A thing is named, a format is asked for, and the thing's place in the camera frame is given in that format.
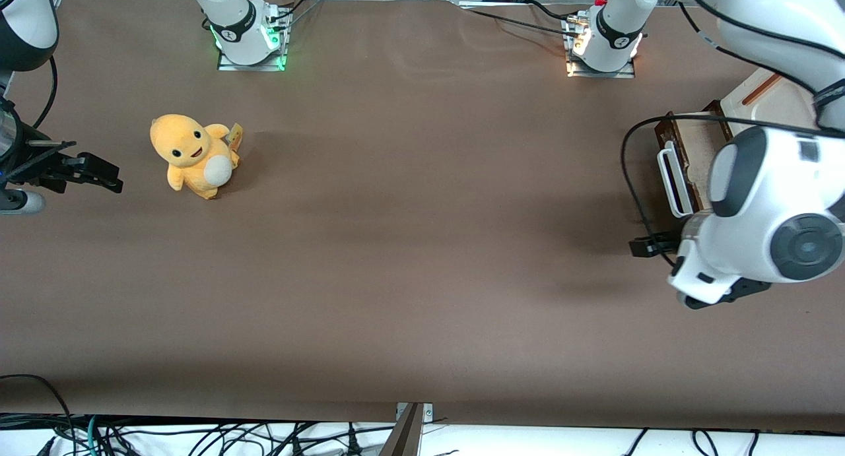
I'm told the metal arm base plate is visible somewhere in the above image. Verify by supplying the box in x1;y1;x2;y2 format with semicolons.
562;14;637;79
216;11;290;72

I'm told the copper drawer handle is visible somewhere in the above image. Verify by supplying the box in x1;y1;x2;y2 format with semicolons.
742;73;784;106

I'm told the grey cable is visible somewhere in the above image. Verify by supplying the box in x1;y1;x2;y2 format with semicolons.
285;0;325;32

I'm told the white drawer handle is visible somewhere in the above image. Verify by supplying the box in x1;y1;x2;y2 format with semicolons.
657;141;694;218

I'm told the silver metal bracket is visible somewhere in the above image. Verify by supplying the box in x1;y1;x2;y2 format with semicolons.
395;402;434;422

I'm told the brown table cover sheet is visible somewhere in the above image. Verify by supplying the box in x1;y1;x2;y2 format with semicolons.
0;0;845;432

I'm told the yellow plush toy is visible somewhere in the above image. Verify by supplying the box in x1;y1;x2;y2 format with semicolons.
149;114;244;201

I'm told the beige wooden drawer cabinet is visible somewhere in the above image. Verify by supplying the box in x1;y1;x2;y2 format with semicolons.
718;65;826;140

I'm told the dark brown wooden drawer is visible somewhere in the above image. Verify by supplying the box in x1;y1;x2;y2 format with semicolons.
654;99;735;217

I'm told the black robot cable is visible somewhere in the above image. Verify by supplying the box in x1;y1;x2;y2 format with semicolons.
677;0;845;98

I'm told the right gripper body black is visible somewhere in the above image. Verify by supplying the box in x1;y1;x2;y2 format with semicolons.
0;98;81;193

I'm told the dark mounting beam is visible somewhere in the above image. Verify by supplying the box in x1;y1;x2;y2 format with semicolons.
378;403;424;456

